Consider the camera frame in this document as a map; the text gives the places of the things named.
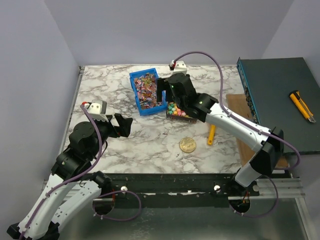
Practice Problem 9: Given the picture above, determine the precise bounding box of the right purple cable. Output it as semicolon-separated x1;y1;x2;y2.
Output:
172;51;301;218

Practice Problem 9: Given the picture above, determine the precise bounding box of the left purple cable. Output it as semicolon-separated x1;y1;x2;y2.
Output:
18;104;142;238

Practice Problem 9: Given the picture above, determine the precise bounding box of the yellow utility knife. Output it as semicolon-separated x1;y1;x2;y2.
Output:
289;90;316;123

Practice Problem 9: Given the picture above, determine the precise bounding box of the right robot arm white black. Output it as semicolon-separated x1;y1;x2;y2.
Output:
156;73;284;196

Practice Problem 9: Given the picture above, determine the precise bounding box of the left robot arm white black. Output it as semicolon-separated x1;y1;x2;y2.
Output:
7;113;133;240

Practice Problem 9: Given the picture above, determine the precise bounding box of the purple cable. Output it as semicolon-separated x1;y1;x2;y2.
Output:
18;104;142;238
172;51;301;218

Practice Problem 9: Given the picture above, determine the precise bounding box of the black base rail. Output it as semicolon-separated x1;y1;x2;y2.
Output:
82;172;261;208

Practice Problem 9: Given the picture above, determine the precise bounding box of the yellow plastic scoop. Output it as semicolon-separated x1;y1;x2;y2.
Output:
207;124;216;146

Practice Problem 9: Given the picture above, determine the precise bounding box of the blue plastic candy bin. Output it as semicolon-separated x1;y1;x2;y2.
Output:
129;68;168;116

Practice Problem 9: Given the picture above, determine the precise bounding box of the wooden board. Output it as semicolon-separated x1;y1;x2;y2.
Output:
225;93;289;169

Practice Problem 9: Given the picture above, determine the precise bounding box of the gold round lid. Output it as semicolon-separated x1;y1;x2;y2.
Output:
179;137;197;153

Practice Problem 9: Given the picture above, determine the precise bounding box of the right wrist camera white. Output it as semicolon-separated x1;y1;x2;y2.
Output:
169;60;187;75

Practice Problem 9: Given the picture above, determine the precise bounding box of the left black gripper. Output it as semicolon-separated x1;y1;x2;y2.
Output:
88;112;133;159

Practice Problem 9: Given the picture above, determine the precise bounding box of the dark green box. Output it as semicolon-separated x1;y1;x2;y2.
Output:
236;57;320;155

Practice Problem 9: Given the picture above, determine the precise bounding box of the metal tin of star candies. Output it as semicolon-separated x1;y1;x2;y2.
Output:
165;102;197;124

